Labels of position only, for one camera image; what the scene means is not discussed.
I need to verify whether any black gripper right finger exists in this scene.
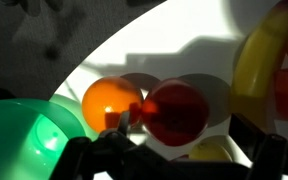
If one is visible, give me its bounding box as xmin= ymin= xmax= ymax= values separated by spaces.
xmin=229 ymin=114 xmax=288 ymax=180

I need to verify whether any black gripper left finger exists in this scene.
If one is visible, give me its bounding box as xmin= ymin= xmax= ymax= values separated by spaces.
xmin=49 ymin=111 xmax=172 ymax=180

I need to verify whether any red toy apple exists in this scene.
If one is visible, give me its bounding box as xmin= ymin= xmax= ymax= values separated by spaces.
xmin=141 ymin=78 xmax=209 ymax=146

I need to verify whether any orange toy fruit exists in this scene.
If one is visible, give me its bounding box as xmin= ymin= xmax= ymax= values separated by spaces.
xmin=82 ymin=76 xmax=142 ymax=133

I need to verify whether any small yellow toy lemon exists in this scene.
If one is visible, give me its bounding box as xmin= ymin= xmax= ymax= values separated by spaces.
xmin=188 ymin=141 xmax=232 ymax=161

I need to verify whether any yellow toy banana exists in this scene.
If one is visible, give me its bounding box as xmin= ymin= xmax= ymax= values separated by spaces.
xmin=230 ymin=0 xmax=288 ymax=127

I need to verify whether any green plastic bowl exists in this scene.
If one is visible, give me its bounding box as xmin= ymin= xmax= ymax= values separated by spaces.
xmin=0 ymin=94 xmax=98 ymax=180

